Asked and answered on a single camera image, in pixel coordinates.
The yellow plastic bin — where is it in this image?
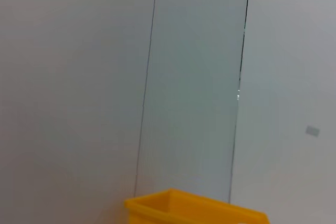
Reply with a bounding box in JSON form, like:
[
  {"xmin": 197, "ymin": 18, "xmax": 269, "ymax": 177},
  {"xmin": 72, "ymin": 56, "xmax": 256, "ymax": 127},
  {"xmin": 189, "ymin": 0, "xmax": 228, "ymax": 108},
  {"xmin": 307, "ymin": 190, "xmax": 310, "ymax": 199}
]
[{"xmin": 124, "ymin": 187, "xmax": 270, "ymax": 224}]

